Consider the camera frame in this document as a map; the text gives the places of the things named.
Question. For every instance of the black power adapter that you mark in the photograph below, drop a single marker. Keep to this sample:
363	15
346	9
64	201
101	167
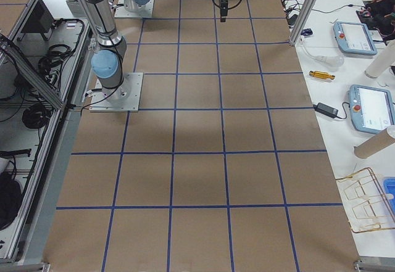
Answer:
326	110

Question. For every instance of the gold wire rack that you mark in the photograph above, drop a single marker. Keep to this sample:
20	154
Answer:
366	203

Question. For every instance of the near blue teach pendant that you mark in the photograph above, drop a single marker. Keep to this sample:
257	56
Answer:
372	109

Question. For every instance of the blue plastic box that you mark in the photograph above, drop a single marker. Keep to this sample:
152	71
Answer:
389	189

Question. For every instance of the cardboard tube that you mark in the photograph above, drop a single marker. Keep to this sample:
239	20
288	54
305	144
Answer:
375	144

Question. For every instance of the far blue teach pendant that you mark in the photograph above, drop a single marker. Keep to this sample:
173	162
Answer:
354	38

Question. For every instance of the white paper roll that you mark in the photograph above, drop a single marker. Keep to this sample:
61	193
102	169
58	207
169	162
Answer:
382	61

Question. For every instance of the aluminium frame post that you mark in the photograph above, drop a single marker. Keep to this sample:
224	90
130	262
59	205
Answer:
301	21

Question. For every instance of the blue teach pendant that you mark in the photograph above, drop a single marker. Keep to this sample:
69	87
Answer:
354	38
372	109

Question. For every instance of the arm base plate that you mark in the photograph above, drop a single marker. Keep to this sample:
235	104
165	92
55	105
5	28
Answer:
144	13
126	98

